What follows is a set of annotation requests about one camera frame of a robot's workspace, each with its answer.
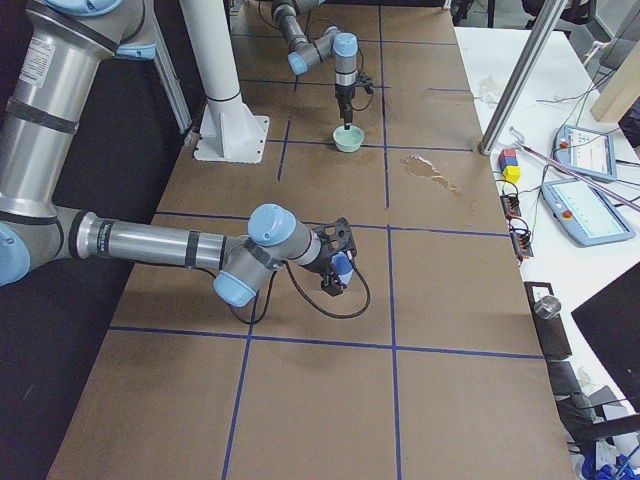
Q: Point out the black monitor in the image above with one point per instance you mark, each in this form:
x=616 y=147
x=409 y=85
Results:
x=609 y=322

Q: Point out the long reacher grabber tool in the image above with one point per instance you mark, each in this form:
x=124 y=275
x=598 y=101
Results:
x=520 y=144

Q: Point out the white mounting post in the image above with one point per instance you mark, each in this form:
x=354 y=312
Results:
x=229 y=132

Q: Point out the near teach pendant tablet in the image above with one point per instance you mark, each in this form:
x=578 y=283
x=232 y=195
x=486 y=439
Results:
x=585 y=214

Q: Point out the black electronics board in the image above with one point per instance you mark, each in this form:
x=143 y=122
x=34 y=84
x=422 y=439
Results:
x=521 y=242
x=511 y=205

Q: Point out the aluminium frame post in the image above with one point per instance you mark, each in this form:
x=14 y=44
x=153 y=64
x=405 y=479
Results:
x=543 y=27

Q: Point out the coloured cube block stack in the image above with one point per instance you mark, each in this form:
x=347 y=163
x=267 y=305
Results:
x=508 y=165

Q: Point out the small metal cylinder weight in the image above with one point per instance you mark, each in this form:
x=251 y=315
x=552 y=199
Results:
x=547 y=307

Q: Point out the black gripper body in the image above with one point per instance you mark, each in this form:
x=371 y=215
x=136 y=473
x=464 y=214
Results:
x=345 y=97
x=323 y=268

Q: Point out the teach pendant tablet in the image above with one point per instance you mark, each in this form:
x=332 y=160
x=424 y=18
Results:
x=585 y=214
x=586 y=151

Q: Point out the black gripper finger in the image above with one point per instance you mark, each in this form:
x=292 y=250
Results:
x=332 y=285
x=347 y=117

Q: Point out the blue plastic cup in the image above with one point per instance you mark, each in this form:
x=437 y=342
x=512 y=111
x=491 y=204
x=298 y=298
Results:
x=342 y=267

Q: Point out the crumpled white tissue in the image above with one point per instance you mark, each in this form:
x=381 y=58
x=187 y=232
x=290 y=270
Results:
x=489 y=91

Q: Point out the light green bowl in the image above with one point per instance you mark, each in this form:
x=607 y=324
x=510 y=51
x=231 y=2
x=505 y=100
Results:
x=348 y=140

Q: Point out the far teach pendant tablet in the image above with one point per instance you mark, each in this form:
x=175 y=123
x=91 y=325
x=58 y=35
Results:
x=586 y=151

